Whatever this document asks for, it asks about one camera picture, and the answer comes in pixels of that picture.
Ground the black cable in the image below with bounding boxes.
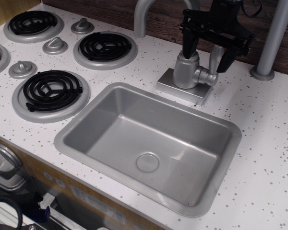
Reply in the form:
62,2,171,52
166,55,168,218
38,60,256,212
0,195,24,228
240,0,264,18

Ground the black cable top right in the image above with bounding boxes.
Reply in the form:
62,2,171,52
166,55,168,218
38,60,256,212
240,0,264,18

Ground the middle silver stove knob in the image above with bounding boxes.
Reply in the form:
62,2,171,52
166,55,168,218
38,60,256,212
42,37,68,55

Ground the silver oven front dial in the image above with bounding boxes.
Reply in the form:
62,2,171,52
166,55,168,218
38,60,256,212
0,144,22,179

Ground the silver faucet base body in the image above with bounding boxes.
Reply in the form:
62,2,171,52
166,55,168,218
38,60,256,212
156,52,213,105

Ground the back right stove burner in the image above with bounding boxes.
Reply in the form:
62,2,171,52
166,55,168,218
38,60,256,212
73,32,138,70

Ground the lower silver stove knob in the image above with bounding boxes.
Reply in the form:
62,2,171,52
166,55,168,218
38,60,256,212
9,61,37,79

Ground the silver curved faucet spout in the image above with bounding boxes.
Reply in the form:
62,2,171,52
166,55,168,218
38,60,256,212
133,0,200,42

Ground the top silver stove knob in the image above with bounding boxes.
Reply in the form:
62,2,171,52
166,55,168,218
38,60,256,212
71,18,95,35

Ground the grey plastic sink basin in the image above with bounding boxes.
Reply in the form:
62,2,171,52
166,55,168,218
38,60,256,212
54,82,242,218

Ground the back left stove burner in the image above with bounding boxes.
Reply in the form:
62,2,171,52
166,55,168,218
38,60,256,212
3,11,64,44

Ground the grey vertical support pole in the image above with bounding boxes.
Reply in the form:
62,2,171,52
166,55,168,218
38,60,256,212
251,0,288,81

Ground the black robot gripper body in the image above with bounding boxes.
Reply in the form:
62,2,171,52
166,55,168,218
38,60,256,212
180,0,255,56

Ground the front right stove burner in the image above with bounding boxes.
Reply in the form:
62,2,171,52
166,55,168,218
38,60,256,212
12,70,90,124

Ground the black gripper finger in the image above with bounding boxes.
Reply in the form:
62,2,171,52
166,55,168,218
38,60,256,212
182,25,199,59
217,46,239,73

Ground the silver faucet lever handle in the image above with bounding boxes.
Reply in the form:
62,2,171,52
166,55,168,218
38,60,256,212
195,45,224,86

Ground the silver stove knob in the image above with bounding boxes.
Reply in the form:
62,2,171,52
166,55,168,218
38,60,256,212
42,37,68,55
9,61,37,79
71,18,95,35

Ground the black cable lower left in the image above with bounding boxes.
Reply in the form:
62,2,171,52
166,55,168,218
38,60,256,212
0,195,24,228

